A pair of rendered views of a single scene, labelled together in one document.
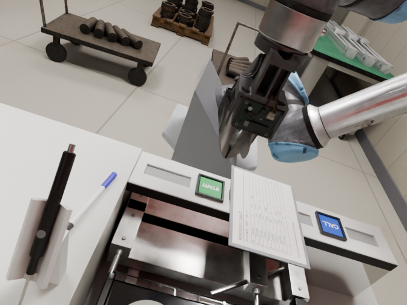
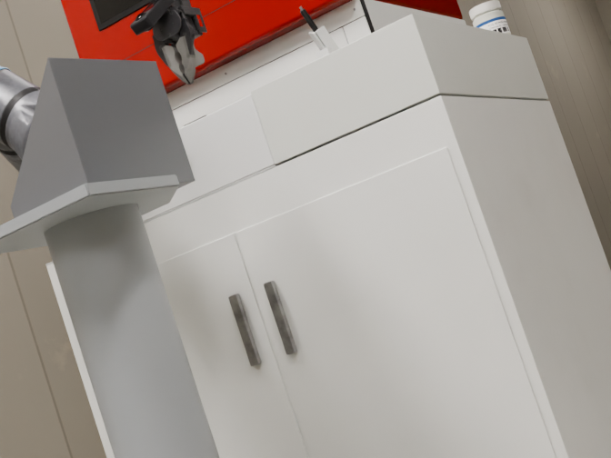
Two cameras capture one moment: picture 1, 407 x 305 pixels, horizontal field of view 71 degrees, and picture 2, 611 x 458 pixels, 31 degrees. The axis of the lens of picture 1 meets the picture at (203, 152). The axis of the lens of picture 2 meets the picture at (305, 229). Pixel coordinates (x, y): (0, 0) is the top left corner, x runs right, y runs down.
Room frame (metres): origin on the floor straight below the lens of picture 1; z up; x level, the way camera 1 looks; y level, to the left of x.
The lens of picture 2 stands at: (2.02, 1.33, 0.52)
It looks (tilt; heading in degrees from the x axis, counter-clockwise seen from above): 5 degrees up; 217
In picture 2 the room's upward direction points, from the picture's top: 19 degrees counter-clockwise
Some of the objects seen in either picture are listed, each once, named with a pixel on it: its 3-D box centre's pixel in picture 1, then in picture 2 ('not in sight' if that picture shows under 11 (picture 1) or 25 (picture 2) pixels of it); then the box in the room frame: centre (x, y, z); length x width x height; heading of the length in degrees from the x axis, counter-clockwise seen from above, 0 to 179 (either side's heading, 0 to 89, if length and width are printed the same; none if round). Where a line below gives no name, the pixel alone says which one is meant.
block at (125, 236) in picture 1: (127, 230); not in sight; (0.31, 0.07, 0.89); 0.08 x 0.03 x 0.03; 8
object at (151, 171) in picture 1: (254, 227); (166, 178); (0.44, -0.16, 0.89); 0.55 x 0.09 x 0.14; 98
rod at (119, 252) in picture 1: (115, 261); not in sight; (0.24, 0.06, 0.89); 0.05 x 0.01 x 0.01; 8
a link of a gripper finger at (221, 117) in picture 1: (233, 108); (183, 35); (0.42, -0.02, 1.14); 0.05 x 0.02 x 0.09; 96
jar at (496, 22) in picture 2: not in sight; (490, 25); (-0.17, 0.33, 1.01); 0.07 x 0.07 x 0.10
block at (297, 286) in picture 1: (294, 279); not in sight; (0.35, -0.25, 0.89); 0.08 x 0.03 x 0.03; 8
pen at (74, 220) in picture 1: (91, 200); not in sight; (0.28, 0.13, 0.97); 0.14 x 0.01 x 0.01; 178
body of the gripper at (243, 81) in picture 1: (263, 86); (173, 13); (0.40, -0.04, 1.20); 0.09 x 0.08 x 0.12; 6
